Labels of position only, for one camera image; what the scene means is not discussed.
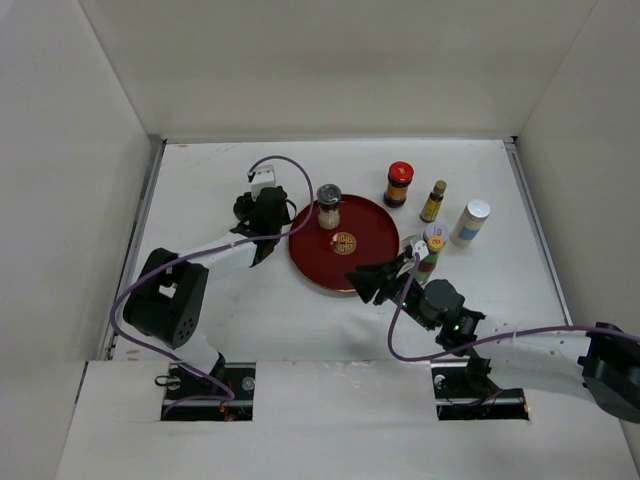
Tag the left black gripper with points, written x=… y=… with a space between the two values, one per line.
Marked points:
x=284 y=222

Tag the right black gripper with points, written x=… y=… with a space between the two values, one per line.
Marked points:
x=370 y=277

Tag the black cap salt grinder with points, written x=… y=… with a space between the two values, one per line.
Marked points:
x=244 y=208

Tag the green label chili sauce bottle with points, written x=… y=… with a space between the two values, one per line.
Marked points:
x=426 y=267

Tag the clear lid white spice jar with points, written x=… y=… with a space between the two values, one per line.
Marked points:
x=328 y=197

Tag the small yellow label bottle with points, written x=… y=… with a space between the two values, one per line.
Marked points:
x=433 y=203

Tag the red lid sauce jar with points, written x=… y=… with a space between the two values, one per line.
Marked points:
x=399 y=177

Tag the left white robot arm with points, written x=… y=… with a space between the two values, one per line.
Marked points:
x=167 y=307

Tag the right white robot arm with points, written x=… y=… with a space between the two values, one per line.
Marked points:
x=598 y=364

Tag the round red lacquer tray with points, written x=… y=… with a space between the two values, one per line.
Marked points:
x=366 y=234

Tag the short jar colourful lid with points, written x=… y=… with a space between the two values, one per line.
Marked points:
x=436 y=228

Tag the white blue label canister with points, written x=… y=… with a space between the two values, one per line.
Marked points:
x=470 y=222

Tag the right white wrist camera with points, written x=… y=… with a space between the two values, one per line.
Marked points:
x=415 y=247

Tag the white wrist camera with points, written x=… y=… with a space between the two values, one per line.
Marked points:
x=415 y=247
x=263 y=176

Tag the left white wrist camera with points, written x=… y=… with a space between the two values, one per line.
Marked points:
x=263 y=176

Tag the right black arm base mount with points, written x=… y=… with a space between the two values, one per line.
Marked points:
x=457 y=398

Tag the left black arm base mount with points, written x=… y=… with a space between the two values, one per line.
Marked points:
x=192 y=399

